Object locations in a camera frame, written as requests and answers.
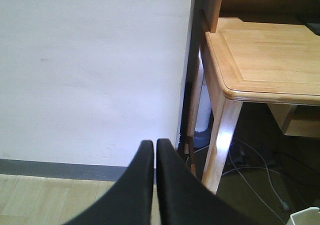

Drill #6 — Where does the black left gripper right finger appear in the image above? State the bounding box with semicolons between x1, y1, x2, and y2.
156;138;257;225

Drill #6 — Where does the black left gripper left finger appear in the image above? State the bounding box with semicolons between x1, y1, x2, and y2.
66;140;154;225

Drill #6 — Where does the white plastic trash bin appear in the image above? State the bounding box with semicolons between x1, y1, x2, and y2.
287;207;320;225

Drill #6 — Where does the wooden keyboard tray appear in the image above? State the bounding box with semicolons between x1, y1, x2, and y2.
268;103;320;138

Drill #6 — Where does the light wooden desk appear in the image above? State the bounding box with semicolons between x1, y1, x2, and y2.
187;0;320;195

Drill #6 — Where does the white cable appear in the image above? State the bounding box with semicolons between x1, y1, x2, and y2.
194;138;288;212

